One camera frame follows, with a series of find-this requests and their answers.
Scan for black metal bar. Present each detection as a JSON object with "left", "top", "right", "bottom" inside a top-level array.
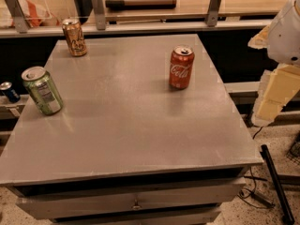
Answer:
[{"left": 261, "top": 144, "right": 295, "bottom": 225}]

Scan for orange white bag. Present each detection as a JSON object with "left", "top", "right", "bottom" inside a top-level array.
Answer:
[{"left": 0, "top": 0, "right": 60, "bottom": 28}]

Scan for black cable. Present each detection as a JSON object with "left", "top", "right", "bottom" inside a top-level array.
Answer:
[{"left": 237, "top": 126, "right": 276, "bottom": 210}]

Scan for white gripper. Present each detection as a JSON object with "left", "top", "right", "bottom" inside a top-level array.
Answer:
[{"left": 247, "top": 0, "right": 300, "bottom": 127}]

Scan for red coca-cola can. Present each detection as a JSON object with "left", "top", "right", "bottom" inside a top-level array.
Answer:
[{"left": 169, "top": 45, "right": 195, "bottom": 89}]

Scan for green soda can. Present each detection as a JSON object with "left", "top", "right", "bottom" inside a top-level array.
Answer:
[{"left": 22, "top": 67, "right": 63, "bottom": 115}]

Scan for blue soda can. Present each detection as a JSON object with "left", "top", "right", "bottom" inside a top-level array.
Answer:
[{"left": 0, "top": 82, "right": 21, "bottom": 103}]

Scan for left grey metal bracket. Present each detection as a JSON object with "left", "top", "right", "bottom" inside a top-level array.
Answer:
[{"left": 4, "top": 0, "right": 30, "bottom": 33}]

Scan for black wire basket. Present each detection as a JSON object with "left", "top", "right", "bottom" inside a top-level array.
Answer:
[{"left": 287, "top": 135, "right": 300, "bottom": 165}]

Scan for grey metal bracket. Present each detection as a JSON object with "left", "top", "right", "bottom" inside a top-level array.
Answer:
[
  {"left": 91, "top": 0, "right": 106, "bottom": 30},
  {"left": 4, "top": 0, "right": 30, "bottom": 33},
  {"left": 204, "top": 0, "right": 221, "bottom": 27}
]

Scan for orange-gold soda can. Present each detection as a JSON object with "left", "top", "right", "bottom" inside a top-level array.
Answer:
[{"left": 62, "top": 19, "right": 87, "bottom": 56}]

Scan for grey drawer cabinet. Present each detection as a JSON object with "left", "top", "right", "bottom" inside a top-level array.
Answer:
[{"left": 0, "top": 35, "right": 262, "bottom": 225}]

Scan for right grey metal bracket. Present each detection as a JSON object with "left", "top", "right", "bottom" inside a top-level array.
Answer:
[{"left": 204, "top": 0, "right": 221, "bottom": 27}]

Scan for middle grey metal bracket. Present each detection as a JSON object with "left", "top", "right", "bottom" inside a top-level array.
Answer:
[{"left": 91, "top": 0, "right": 106, "bottom": 30}]

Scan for metal drawer handle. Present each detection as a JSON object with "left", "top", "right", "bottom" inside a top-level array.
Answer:
[{"left": 131, "top": 200, "right": 142, "bottom": 211}]

